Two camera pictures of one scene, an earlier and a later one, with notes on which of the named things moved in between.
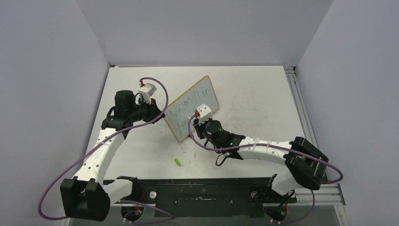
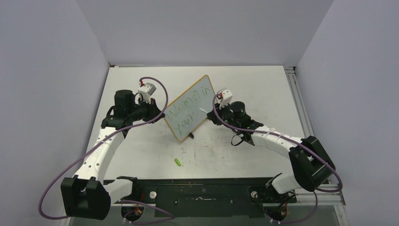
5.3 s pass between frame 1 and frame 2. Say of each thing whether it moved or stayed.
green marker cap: stayed
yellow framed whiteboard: stayed
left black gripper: stayed
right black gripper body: moved
